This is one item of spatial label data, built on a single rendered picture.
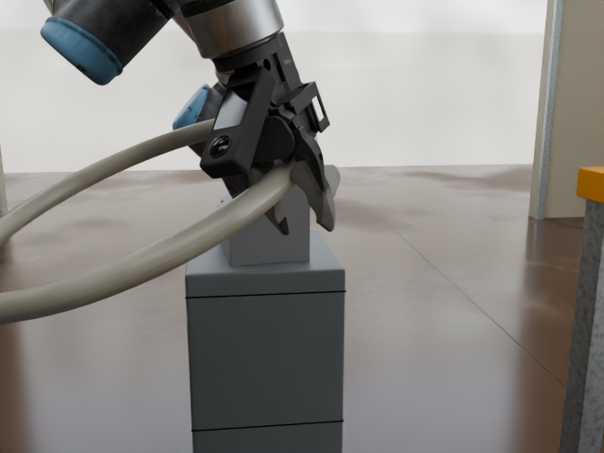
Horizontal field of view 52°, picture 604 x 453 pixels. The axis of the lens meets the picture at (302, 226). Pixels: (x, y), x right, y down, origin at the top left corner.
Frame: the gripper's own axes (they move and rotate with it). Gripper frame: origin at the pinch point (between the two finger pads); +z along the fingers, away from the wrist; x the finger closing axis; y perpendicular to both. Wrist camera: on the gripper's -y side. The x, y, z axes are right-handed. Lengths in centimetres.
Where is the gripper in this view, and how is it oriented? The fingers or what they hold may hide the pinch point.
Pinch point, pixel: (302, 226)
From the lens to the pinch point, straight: 69.2
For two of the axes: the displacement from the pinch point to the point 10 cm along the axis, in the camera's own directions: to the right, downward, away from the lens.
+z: 3.3, 8.5, 4.1
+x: -8.4, 0.7, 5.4
